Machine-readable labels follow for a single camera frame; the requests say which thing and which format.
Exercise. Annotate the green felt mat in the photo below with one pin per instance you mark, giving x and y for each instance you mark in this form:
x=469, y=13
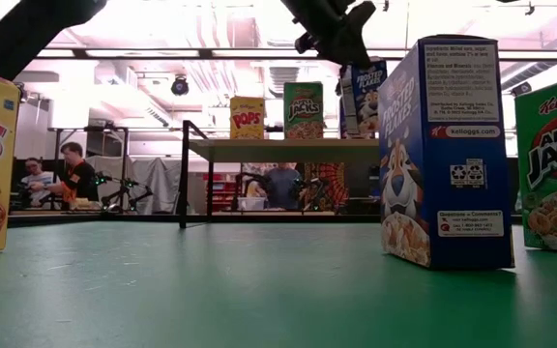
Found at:
x=211, y=290

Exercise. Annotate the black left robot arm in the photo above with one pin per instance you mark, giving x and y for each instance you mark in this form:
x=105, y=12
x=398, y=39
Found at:
x=27, y=29

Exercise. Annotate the black metal table frame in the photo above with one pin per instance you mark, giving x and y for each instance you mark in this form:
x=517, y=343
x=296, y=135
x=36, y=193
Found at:
x=114, y=218

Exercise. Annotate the black metal stand frame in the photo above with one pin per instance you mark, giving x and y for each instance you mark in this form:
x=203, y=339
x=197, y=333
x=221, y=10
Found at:
x=125, y=159

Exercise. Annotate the green Apple Jacks cereal box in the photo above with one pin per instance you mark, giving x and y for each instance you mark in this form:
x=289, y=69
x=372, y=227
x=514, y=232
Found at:
x=303, y=111
x=554, y=169

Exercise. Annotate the wooden shelf black metal legs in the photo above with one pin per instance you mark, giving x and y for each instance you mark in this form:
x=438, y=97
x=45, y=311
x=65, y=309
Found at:
x=283, y=151

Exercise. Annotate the black ceiling spotlight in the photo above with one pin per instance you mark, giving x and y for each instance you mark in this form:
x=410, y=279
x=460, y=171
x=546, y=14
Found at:
x=521, y=89
x=180, y=87

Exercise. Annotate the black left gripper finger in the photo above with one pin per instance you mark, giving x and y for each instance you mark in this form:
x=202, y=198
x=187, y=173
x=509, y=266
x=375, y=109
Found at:
x=358, y=48
x=342, y=50

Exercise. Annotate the orange patterned cloth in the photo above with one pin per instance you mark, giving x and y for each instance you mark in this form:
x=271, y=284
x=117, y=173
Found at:
x=331, y=183

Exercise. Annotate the grey draped cloth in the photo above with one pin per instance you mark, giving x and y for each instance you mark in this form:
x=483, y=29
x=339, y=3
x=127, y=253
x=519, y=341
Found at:
x=153, y=183

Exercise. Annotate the white plastic tub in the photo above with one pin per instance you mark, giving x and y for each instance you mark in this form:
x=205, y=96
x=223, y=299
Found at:
x=252, y=204

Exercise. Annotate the person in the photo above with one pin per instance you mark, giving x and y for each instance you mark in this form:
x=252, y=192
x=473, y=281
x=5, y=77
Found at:
x=282, y=186
x=82, y=179
x=37, y=181

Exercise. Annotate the blue Frosted Flakes cereal box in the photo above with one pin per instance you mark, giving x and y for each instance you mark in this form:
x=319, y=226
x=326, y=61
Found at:
x=452, y=169
x=368, y=106

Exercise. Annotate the red storage bins rack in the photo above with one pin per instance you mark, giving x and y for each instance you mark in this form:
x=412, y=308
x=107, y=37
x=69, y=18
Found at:
x=223, y=193

